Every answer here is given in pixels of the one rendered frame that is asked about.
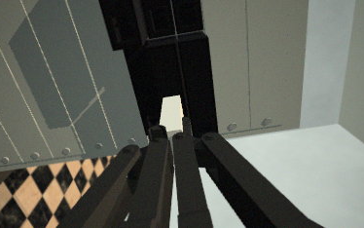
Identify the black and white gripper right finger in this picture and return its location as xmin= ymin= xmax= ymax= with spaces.
xmin=170 ymin=95 xmax=325 ymax=228

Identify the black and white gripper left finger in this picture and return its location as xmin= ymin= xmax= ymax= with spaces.
xmin=55 ymin=96 xmax=174 ymax=228

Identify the grey storage rack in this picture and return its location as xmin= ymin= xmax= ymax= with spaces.
xmin=0 ymin=0 xmax=309 ymax=171

